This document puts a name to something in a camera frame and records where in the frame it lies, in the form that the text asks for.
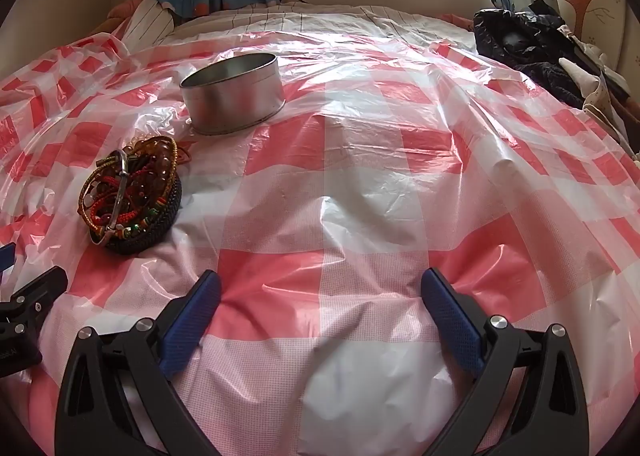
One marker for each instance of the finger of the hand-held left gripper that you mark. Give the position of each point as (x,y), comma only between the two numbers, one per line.
(6,261)
(40,288)

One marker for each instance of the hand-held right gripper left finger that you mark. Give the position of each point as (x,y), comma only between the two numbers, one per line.
(192,321)

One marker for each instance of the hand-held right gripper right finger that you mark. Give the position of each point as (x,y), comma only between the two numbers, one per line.
(452,321)

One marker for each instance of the round metal tin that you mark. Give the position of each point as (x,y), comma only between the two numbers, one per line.
(235,91)

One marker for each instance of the red checkered plastic sheet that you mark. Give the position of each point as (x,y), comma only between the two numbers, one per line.
(350,186)

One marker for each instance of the pink cloth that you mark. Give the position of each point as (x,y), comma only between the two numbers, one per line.
(122,9)

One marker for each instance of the striped pillow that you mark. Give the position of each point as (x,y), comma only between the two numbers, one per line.
(145,19)

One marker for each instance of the white cloth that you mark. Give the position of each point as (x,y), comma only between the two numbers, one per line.
(585,71)

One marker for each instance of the black jacket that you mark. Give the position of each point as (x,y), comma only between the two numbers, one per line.
(525,41)

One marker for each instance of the striped bed sheet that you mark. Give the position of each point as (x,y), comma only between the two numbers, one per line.
(325,16)

